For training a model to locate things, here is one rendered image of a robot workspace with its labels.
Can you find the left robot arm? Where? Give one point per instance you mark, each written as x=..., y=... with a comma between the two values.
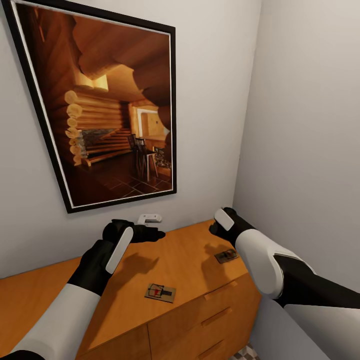
x=59, y=332

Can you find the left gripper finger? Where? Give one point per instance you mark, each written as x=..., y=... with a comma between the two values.
x=160, y=235

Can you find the cabinet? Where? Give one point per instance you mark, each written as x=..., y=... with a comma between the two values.
x=211, y=317

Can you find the mousetrap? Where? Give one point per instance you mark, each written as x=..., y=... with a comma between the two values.
x=226, y=256
x=161, y=293

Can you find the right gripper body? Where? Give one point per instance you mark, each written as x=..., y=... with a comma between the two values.
x=215, y=231

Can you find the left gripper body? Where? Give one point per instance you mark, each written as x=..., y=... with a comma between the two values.
x=148, y=234

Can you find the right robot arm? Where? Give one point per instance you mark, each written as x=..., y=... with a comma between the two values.
x=329, y=313

